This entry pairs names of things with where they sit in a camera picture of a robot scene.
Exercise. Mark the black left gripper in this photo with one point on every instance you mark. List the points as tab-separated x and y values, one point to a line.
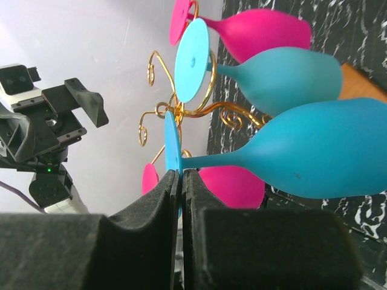
38	126

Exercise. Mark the magenta wine glass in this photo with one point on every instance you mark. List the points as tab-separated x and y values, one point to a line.
247	33
234	186

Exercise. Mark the magenta wine glass front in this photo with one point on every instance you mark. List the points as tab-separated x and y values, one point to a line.
234	186

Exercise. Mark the blue wine glass front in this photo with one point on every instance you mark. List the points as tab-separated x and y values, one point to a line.
323	150

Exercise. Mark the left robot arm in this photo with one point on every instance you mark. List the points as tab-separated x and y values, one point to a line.
51	188

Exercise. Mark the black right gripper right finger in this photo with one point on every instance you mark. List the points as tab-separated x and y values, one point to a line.
270	248

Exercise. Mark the wooden rack base board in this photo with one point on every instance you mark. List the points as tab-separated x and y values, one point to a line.
356	85

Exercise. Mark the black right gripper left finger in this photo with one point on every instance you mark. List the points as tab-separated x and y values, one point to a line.
133	249

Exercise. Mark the light blue wine glass back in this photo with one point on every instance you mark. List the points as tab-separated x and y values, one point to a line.
273	81

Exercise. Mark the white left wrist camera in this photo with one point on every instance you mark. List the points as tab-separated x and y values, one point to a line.
17	87

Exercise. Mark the magenta wine glass back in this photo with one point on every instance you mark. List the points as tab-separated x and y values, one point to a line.
247	33

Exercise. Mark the gold wire wine glass rack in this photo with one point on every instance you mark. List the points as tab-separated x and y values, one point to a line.
231	114

